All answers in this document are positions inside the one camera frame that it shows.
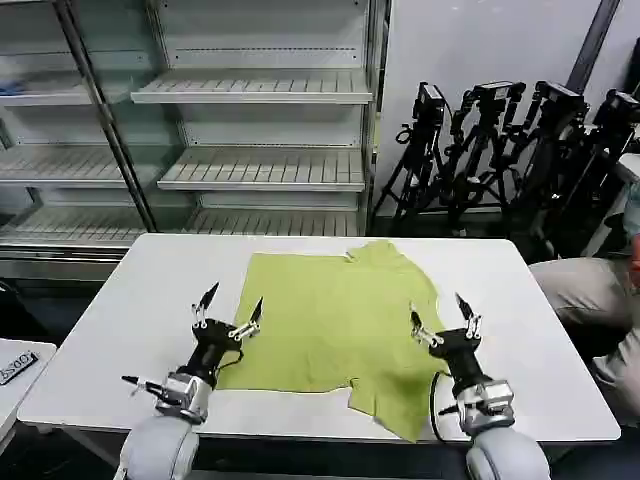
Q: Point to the green shirt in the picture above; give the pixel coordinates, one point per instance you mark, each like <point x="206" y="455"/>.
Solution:
<point x="330" y="320"/>

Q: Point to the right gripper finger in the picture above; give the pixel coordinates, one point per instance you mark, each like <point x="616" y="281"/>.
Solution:
<point x="472" y="325"/>
<point x="422" y="334"/>

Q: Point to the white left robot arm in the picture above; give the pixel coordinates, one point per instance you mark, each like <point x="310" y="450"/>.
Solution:
<point x="157" y="445"/>

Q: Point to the black number label plate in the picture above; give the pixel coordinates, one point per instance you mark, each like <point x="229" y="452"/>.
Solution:
<point x="17" y="367"/>

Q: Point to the glass-sided metal shelf rack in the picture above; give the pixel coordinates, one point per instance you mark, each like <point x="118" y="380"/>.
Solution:
<point x="60" y="165"/>

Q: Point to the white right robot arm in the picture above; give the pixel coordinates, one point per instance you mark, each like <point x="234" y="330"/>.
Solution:
<point x="505" y="450"/>

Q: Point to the person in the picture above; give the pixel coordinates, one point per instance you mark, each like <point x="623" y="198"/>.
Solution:
<point x="585" y="295"/>

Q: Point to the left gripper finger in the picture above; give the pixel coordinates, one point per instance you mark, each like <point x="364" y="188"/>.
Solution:
<point x="201" y="312"/>
<point x="250" y="327"/>

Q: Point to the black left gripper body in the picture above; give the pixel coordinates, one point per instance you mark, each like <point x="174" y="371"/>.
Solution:
<point x="212" y="342"/>

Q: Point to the grey metal shelf rack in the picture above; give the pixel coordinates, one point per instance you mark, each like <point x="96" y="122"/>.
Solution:
<point x="260" y="90"/>

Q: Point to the black camera tripod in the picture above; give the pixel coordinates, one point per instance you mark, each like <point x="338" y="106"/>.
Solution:
<point x="547" y="150"/>
<point x="607" y="145"/>
<point x="480" y="145"/>
<point x="425" y="135"/>

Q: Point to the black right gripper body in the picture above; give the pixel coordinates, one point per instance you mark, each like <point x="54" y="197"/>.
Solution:
<point x="459" y="350"/>

